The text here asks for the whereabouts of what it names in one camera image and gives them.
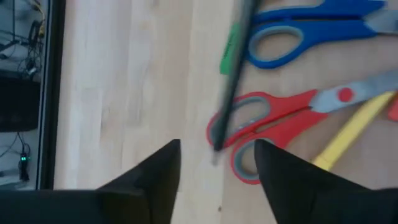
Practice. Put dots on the black perforated case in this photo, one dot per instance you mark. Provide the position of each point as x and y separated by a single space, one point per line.
18 102

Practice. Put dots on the yellow pencil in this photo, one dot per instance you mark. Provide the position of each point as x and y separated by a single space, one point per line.
348 133

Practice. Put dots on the green eraser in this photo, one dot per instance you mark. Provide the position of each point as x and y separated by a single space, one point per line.
227 59

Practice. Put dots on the dark grey pencil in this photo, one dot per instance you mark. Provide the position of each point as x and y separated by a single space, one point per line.
231 84

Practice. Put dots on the black metal table frame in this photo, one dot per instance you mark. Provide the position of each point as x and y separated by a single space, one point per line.
53 93

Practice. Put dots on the small black device green light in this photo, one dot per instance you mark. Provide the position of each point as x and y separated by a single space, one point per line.
24 168

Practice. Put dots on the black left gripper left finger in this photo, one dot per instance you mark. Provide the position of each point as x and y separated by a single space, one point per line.
155 186

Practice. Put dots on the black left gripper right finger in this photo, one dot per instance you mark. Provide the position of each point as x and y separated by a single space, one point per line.
304 199

